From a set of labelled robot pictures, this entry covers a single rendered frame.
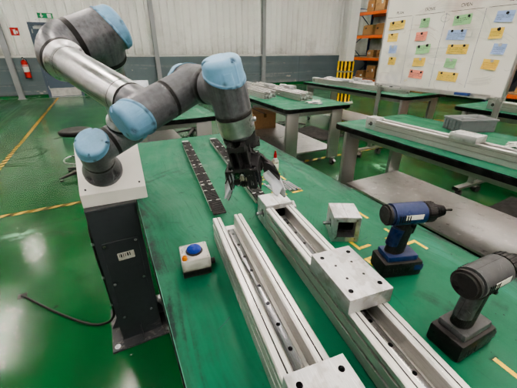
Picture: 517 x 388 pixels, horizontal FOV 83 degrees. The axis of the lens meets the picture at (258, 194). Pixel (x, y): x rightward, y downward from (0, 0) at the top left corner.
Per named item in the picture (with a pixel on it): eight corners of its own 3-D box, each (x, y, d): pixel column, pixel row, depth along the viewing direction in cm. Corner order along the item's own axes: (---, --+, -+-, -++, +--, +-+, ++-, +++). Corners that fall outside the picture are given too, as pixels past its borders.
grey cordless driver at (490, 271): (420, 338, 65) (448, 260, 55) (474, 307, 73) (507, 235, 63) (453, 368, 59) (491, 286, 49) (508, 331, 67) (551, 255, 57)
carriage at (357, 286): (308, 275, 75) (311, 254, 72) (345, 265, 78) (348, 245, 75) (345, 324, 62) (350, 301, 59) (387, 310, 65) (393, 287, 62)
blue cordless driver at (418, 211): (365, 262, 88) (378, 198, 79) (425, 255, 91) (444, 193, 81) (378, 279, 82) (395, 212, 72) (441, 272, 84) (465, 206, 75)
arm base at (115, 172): (85, 189, 118) (78, 178, 109) (81, 157, 122) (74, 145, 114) (125, 183, 123) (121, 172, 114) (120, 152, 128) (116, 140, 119)
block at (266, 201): (251, 218, 112) (251, 196, 107) (281, 212, 115) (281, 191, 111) (259, 230, 104) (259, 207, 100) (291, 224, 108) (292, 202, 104)
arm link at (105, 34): (102, 141, 117) (46, 7, 70) (133, 123, 124) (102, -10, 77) (121, 160, 116) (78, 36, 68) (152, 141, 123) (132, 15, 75)
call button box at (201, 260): (181, 262, 89) (178, 245, 86) (211, 255, 92) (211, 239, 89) (184, 279, 82) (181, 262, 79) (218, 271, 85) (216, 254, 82)
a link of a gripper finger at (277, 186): (283, 209, 70) (255, 187, 67) (284, 193, 75) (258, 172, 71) (292, 203, 69) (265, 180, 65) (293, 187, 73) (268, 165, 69)
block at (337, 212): (318, 225, 107) (321, 202, 103) (350, 225, 107) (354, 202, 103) (323, 241, 98) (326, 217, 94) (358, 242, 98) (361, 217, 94)
